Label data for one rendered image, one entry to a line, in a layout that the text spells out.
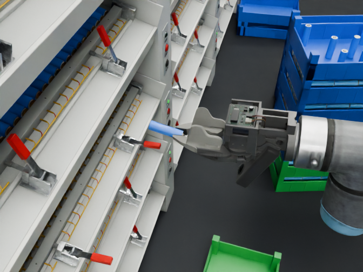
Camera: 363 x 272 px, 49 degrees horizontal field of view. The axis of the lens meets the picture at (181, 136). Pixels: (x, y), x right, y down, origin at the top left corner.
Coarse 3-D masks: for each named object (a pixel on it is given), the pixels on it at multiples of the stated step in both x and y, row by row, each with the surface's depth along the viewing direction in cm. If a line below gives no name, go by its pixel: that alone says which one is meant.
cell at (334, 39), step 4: (332, 36) 108; (336, 36) 108; (332, 40) 107; (336, 40) 107; (332, 44) 108; (328, 48) 109; (332, 48) 109; (328, 52) 110; (332, 52) 110; (328, 56) 110
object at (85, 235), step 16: (144, 80) 95; (144, 96) 97; (160, 96) 97; (144, 112) 94; (128, 128) 89; (144, 128) 90; (96, 144) 84; (112, 160) 82; (128, 160) 84; (96, 176) 79; (112, 176) 80; (96, 192) 77; (112, 192) 78; (80, 208) 74; (96, 208) 75; (80, 224) 72; (96, 224) 73; (64, 240) 69; (80, 240) 70; (32, 256) 66
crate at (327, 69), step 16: (320, 32) 117; (336, 32) 117; (352, 32) 117; (304, 48) 106; (320, 48) 115; (336, 48) 115; (304, 64) 105; (320, 64) 101; (336, 64) 101; (352, 64) 101
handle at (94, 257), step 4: (72, 252) 65; (76, 252) 66; (80, 252) 66; (84, 252) 66; (80, 256) 65; (84, 256) 65; (88, 256) 65; (92, 256) 65; (96, 256) 65; (100, 256) 65; (104, 256) 65; (108, 256) 65; (92, 260) 65; (96, 260) 65; (100, 260) 64; (104, 260) 64; (108, 260) 64; (112, 260) 65; (108, 264) 65
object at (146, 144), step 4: (128, 140) 84; (132, 140) 84; (136, 140) 84; (136, 144) 84; (140, 144) 83; (144, 144) 83; (148, 144) 83; (152, 144) 83; (156, 144) 83; (160, 144) 83; (156, 148) 83
